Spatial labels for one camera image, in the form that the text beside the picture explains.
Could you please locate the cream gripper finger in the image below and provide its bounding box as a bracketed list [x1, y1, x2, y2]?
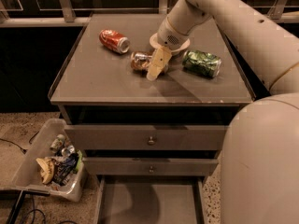
[147, 46, 172, 81]

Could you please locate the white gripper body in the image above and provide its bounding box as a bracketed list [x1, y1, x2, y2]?
[157, 18, 185, 50]

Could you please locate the orange soda can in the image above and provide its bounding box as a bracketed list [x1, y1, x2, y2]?
[131, 51, 168, 74]

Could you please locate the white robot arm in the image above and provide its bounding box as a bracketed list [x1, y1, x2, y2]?
[147, 0, 299, 224]

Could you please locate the green soda can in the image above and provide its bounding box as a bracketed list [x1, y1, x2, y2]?
[182, 50, 221, 78]

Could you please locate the red soda can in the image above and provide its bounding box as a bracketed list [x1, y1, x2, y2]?
[99, 29, 130, 54]

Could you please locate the grey drawer cabinet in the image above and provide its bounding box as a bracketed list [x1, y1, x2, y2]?
[47, 13, 257, 185]

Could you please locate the grey top drawer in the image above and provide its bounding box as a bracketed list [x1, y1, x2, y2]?
[64, 125, 227, 150]

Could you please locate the grey drawer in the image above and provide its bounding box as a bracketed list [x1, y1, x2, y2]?
[64, 125, 227, 150]
[83, 157, 219, 176]
[93, 175, 207, 224]

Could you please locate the grey middle drawer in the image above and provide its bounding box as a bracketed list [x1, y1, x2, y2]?
[83, 157, 219, 176]

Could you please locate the silver can in bin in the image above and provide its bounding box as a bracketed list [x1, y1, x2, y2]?
[62, 145, 76, 157]

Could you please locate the small can in bin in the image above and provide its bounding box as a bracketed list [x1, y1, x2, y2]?
[50, 134, 65, 153]

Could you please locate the grey bottom drawer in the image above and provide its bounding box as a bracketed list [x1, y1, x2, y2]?
[93, 175, 207, 224]

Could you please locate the white paper bowl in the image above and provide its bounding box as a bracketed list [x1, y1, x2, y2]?
[149, 34, 190, 56]

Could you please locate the metal window railing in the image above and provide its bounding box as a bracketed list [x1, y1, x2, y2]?
[0, 0, 299, 29]

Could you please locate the dark snack wrapper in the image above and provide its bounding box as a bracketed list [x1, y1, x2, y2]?
[53, 153, 78, 186]

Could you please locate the clear plastic bin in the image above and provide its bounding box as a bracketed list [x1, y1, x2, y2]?
[0, 119, 87, 202]

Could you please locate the crumpled tan paper bag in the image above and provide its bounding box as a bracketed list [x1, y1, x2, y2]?
[36, 157, 55, 185]

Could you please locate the black floor cable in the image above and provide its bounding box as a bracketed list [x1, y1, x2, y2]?
[0, 131, 40, 154]

